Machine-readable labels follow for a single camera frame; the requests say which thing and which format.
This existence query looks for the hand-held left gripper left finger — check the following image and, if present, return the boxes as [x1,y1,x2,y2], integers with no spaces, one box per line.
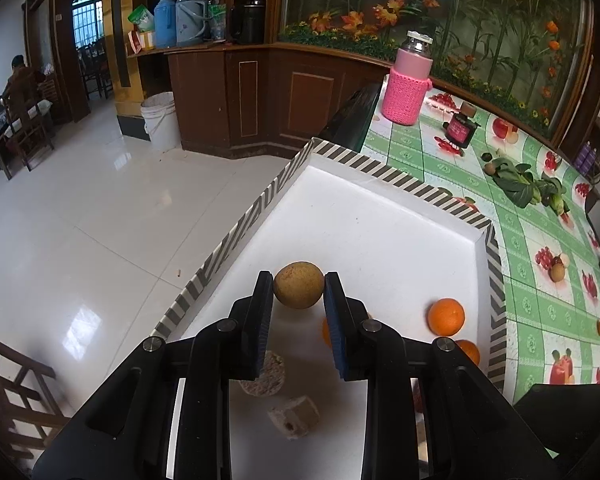
[32,270,275,480]

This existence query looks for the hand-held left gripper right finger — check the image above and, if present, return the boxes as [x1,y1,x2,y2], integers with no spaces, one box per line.
[322,271,561,480]

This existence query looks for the striped white tray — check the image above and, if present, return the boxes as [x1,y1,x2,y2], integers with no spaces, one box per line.
[152,137,508,480]

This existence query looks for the large orange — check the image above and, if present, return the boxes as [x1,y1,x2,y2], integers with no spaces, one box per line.
[426,298,466,337]

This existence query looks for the leafy green vegetable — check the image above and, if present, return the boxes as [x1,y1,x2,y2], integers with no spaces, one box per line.
[535,172,572,217]
[495,156,538,207]

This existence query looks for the white plastic bucket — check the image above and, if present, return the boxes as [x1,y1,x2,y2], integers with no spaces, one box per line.
[140,91,182,152]

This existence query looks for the black jar with magenta label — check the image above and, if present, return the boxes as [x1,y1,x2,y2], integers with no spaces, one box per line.
[442,114,481,148]

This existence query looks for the wooden cabinet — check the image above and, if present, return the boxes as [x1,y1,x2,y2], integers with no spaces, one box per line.
[127,42,391,161]

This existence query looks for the pink knit sleeve bottle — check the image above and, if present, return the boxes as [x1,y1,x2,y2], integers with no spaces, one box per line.
[383,30,435,126]

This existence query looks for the purple bottles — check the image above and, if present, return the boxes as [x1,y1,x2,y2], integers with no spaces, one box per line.
[577,142,598,173]

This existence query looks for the wooden chair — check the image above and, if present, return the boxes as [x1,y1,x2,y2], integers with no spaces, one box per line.
[0,327,73,466]
[0,95,56,181]

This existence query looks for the clear plastic cup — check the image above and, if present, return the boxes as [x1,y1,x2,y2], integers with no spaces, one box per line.
[209,4,228,43]

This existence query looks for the black kettle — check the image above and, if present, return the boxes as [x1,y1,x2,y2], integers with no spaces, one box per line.
[230,0,266,45]

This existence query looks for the red white packet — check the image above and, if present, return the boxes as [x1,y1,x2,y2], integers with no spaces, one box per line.
[128,30,156,53]

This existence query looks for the grey thermos jug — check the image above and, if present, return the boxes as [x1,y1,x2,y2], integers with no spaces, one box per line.
[175,0,212,47]

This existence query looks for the blue thermos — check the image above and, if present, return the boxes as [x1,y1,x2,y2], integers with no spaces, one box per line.
[153,0,177,47]

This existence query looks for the green packet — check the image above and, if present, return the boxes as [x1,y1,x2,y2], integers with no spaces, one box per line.
[127,5,156,36]

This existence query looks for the flower print glass panel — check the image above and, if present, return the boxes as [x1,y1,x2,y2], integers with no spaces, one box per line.
[280,0,596,136]

